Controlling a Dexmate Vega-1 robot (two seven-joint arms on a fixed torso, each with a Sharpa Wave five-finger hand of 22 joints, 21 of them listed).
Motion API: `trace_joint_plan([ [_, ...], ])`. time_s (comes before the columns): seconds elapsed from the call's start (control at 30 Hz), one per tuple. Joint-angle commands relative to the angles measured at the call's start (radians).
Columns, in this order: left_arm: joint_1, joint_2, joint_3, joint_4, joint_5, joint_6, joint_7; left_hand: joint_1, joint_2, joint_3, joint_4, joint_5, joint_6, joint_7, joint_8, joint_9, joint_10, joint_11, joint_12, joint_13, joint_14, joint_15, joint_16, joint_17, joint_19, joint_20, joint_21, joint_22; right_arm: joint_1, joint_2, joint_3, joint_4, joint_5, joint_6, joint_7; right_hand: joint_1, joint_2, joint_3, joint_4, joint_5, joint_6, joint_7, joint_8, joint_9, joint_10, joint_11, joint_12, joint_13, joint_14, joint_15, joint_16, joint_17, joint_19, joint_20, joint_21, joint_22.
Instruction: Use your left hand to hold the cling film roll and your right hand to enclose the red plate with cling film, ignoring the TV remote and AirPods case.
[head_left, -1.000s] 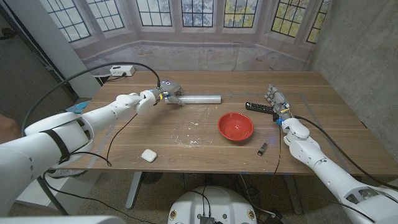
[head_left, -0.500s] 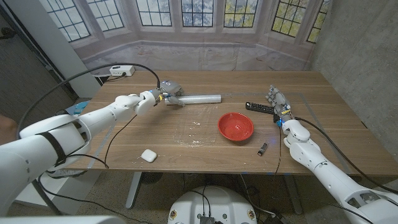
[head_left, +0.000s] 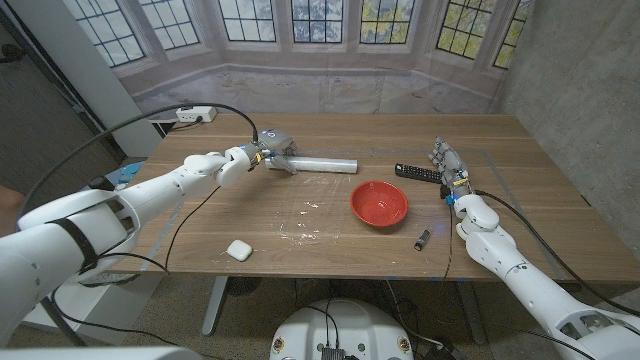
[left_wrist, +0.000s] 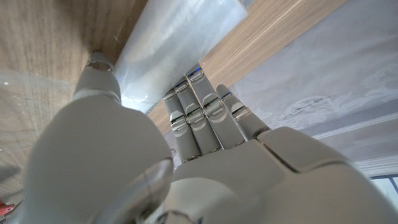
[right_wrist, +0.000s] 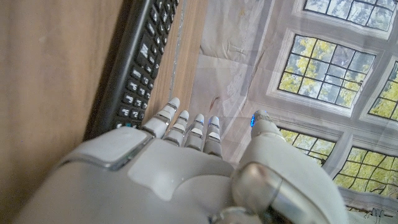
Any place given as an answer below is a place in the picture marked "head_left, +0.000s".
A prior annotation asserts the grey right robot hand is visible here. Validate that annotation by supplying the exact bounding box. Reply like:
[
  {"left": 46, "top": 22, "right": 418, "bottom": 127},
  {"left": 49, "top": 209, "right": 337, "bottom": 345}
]
[{"left": 428, "top": 135, "right": 474, "bottom": 205}]

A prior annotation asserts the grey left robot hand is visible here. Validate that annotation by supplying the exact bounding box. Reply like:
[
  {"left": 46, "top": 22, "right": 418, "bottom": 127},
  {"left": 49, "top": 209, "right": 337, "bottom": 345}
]
[{"left": 242, "top": 128, "right": 300, "bottom": 176}]

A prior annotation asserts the cling film roll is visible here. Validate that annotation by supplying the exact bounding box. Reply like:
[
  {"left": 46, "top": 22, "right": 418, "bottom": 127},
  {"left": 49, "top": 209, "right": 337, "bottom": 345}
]
[{"left": 264, "top": 155, "right": 359, "bottom": 175}]

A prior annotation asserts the clear cling film sheet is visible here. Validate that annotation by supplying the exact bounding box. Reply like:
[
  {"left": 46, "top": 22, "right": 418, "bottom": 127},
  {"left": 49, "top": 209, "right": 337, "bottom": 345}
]
[{"left": 277, "top": 172, "right": 351, "bottom": 247}]

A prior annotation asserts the black TV remote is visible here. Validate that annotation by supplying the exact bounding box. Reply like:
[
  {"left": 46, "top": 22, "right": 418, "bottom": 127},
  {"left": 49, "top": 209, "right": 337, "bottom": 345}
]
[{"left": 394, "top": 162, "right": 444, "bottom": 185}]

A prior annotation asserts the red plate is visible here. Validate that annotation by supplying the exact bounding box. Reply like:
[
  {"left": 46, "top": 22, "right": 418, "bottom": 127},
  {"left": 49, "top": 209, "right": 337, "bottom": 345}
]
[{"left": 349, "top": 179, "right": 409, "bottom": 228}]

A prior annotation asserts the white AirPods case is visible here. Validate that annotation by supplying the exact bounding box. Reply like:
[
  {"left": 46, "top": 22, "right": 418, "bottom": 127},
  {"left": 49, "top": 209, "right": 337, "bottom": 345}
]
[{"left": 226, "top": 238, "right": 254, "bottom": 262}]

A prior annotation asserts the printed window backdrop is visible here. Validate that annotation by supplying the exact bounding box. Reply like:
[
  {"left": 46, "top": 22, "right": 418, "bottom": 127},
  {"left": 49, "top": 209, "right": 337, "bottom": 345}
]
[{"left": 62, "top": 0, "right": 534, "bottom": 121}]

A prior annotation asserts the small black battery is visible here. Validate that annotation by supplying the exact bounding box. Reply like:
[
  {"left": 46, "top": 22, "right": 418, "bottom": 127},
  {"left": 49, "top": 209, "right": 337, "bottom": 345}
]
[{"left": 413, "top": 227, "right": 432, "bottom": 252}]

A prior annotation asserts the white power strip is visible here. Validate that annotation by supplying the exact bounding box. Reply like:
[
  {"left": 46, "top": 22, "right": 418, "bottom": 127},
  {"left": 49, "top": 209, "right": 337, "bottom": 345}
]
[{"left": 175, "top": 104, "right": 218, "bottom": 123}]

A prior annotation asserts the black round fan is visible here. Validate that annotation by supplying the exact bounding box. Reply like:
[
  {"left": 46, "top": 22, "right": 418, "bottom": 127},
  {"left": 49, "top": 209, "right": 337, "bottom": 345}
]
[{"left": 224, "top": 276, "right": 262, "bottom": 297}]

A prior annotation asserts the grey table leg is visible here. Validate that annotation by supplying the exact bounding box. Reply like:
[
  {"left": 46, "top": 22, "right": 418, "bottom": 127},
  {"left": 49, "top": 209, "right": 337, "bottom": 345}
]
[
  {"left": 457, "top": 280, "right": 489, "bottom": 345},
  {"left": 201, "top": 275, "right": 229, "bottom": 336}
]

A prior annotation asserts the blue box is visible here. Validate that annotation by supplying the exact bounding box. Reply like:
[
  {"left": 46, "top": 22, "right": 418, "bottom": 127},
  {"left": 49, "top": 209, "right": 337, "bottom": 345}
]
[{"left": 117, "top": 160, "right": 146, "bottom": 189}]

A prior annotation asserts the black round object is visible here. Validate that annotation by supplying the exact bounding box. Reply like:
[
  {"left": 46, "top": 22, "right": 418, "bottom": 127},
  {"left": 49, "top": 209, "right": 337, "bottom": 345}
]
[{"left": 88, "top": 174, "right": 116, "bottom": 192}]

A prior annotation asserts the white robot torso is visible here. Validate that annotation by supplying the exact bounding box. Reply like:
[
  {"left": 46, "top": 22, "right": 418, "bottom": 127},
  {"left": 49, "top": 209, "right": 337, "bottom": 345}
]
[{"left": 269, "top": 298, "right": 415, "bottom": 360}]

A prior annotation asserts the person's bare leg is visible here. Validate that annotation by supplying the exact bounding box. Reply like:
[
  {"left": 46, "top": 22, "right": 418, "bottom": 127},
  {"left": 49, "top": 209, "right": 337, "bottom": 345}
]
[{"left": 0, "top": 184, "right": 26, "bottom": 239}]

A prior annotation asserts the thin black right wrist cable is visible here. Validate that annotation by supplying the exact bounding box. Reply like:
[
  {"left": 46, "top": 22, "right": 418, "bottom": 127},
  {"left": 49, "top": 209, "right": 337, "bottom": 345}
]
[{"left": 442, "top": 203, "right": 454, "bottom": 281}]

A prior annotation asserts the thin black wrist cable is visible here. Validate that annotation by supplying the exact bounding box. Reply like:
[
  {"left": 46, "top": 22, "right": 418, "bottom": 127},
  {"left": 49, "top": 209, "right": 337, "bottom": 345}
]
[
  {"left": 97, "top": 185, "right": 221, "bottom": 275},
  {"left": 442, "top": 203, "right": 454, "bottom": 281}
]

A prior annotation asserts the thin black left wrist cable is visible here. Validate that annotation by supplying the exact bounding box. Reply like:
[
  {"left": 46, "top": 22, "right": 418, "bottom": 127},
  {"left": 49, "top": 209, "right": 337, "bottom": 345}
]
[{"left": 97, "top": 185, "right": 221, "bottom": 275}]

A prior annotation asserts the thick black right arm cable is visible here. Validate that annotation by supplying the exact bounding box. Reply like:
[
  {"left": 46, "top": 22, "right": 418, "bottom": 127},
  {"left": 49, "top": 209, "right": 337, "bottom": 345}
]
[{"left": 473, "top": 188, "right": 640, "bottom": 317}]

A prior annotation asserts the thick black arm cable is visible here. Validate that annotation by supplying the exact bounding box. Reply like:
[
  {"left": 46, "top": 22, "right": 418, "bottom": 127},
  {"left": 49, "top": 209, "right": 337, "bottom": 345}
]
[
  {"left": 17, "top": 102, "right": 260, "bottom": 221},
  {"left": 473, "top": 188, "right": 640, "bottom": 317}
]

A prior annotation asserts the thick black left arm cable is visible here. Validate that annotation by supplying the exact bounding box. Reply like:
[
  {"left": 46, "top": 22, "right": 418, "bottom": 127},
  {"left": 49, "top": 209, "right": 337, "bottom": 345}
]
[{"left": 17, "top": 102, "right": 260, "bottom": 221}]

